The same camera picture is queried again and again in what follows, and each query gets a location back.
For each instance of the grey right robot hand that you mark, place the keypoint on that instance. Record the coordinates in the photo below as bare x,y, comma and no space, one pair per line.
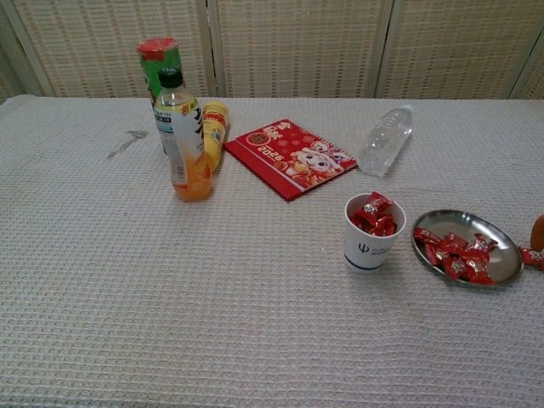
539,234

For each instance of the red candy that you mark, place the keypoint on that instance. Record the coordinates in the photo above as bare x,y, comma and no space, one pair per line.
455,268
479,270
378,202
454,242
361,219
426,236
484,244
534,256
434,255
384,225

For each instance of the white paper cup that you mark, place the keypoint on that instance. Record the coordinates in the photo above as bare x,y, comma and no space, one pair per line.
370,255

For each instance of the round steel plate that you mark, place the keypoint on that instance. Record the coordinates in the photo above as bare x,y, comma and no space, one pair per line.
467,221

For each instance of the woven bamboo screen panel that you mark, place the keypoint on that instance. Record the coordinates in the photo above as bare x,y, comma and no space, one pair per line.
106,42
297,42
13,64
459,42
536,81

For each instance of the clear plastic water bottle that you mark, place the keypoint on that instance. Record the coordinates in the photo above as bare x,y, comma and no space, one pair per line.
382,144

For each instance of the red 2026 spiral calendar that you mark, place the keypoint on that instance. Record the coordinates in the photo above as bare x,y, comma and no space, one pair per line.
293,161

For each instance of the white woven tablecloth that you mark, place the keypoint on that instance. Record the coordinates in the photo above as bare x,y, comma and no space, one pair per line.
255,297

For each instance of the yellow bottle green cap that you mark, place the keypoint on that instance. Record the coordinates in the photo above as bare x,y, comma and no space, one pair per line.
214,127

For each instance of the orange juice bottle black cap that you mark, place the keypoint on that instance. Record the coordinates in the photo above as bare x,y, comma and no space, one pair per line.
187,140

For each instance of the green chip can red lid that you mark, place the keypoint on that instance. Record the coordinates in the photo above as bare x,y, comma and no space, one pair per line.
159,53

